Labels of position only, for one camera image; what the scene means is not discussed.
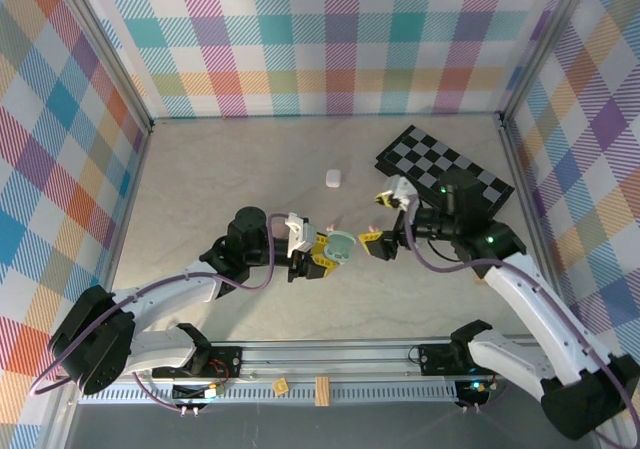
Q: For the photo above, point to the green earbud charging case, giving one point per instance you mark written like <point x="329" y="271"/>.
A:
<point x="341" y="249"/>

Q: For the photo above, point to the white earbud charging case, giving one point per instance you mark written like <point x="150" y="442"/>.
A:
<point x="333" y="178"/>

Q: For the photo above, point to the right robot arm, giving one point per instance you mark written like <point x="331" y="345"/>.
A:
<point x="545" y="319"/>

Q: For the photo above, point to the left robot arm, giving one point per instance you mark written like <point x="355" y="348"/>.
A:
<point x="160" y="294"/>

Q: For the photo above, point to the black grey chessboard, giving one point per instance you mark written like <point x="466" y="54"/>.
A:
<point x="425" y="154"/>

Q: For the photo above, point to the light wooden block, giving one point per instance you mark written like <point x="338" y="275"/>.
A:
<point x="322" y="391"/>
<point x="481" y="280"/>

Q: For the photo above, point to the small yellow cube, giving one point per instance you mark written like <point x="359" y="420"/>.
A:
<point x="281" y="386"/>

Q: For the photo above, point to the black electronics box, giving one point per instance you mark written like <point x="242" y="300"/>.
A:
<point x="472" y="393"/>
<point x="192" y="393"/>

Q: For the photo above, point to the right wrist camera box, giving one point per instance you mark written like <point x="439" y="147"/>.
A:
<point x="402" y="191"/>

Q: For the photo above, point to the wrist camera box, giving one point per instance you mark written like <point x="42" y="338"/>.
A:
<point x="402" y="191"/>
<point x="299" y="234"/>

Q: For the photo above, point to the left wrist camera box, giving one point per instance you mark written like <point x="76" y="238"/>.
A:
<point x="299" y="234"/>

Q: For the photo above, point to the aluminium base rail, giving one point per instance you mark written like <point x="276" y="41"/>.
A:
<point x="325" y="359"/>

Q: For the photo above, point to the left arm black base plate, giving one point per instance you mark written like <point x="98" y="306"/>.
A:
<point x="225" y="359"/>

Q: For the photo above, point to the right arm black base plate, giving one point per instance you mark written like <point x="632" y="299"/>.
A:
<point x="435" y="359"/>

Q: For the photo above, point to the aluminium frame post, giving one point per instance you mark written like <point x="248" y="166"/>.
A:
<point x="550" y="39"/>
<point x="100" y="44"/>

